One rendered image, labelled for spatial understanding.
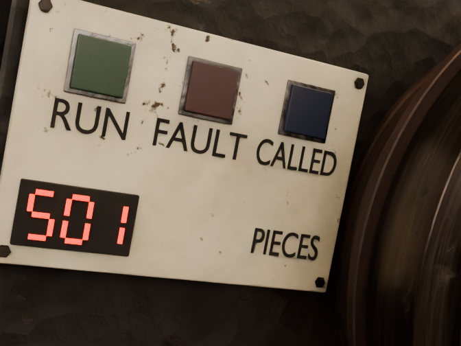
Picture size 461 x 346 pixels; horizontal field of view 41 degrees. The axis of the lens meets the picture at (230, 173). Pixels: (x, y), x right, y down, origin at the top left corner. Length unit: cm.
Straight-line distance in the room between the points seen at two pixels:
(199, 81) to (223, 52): 3
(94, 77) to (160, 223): 11
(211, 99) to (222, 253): 12
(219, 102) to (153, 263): 13
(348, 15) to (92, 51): 22
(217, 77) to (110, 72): 8
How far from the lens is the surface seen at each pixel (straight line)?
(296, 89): 47
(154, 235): 45
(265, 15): 49
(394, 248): 42
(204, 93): 44
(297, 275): 50
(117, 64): 42
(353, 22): 53
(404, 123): 45
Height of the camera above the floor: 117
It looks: 3 degrees down
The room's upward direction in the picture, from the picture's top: 11 degrees clockwise
